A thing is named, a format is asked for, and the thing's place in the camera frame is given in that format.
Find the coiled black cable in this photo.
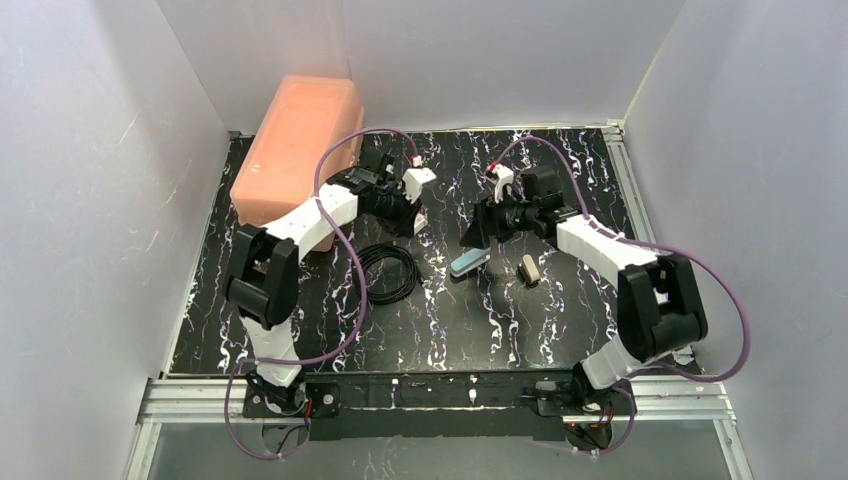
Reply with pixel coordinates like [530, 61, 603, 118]
[352, 243, 425, 307]

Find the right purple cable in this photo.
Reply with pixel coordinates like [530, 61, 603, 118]
[493, 135, 754, 458]

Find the purple cable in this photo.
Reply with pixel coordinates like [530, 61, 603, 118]
[493, 135, 754, 458]
[223, 127, 420, 462]

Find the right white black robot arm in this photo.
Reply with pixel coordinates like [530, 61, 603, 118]
[460, 165, 708, 408]

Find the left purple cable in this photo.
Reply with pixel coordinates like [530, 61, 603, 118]
[223, 127, 420, 462]

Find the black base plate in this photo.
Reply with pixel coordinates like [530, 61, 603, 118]
[241, 370, 636, 446]

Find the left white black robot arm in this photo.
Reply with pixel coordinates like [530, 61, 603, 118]
[225, 167, 436, 412]

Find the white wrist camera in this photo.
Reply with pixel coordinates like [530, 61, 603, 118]
[488, 164, 514, 204]
[402, 167, 436, 204]

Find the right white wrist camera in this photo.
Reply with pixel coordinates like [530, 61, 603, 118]
[488, 164, 514, 204]

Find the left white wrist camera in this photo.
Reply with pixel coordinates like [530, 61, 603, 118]
[402, 167, 436, 204]

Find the orange plastic storage box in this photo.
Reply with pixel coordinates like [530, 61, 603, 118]
[230, 75, 365, 227]

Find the aluminium frame rail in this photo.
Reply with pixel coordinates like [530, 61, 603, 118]
[139, 126, 729, 465]

